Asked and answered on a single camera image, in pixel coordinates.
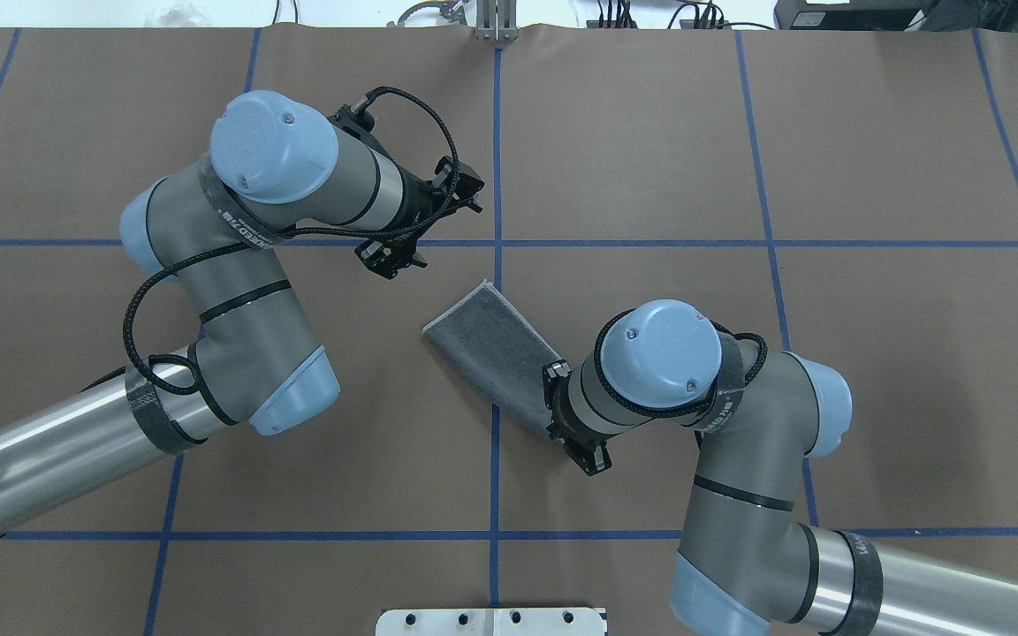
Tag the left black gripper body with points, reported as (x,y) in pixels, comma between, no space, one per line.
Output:
(418,208)

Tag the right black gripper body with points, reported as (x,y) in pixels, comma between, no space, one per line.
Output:
(559,405)

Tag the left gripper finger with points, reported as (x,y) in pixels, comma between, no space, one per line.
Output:
(388,258)

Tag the pink and grey towel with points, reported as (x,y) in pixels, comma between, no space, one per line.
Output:
(493,347)

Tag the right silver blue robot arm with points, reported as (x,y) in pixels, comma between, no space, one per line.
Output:
(744,563)

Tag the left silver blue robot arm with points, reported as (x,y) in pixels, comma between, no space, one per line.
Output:
(216,335)

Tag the black power box with label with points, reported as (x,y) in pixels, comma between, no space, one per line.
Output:
(890,16)

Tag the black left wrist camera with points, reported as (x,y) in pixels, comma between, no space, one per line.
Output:
(455,186)

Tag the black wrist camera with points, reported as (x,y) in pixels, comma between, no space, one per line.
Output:
(455,186)
(591,457)

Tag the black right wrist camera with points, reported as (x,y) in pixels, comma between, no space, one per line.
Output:
(591,457)

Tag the aluminium frame post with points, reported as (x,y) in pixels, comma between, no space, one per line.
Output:
(496,20)

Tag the white camera stand pillar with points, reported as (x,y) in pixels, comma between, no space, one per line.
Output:
(494,621)

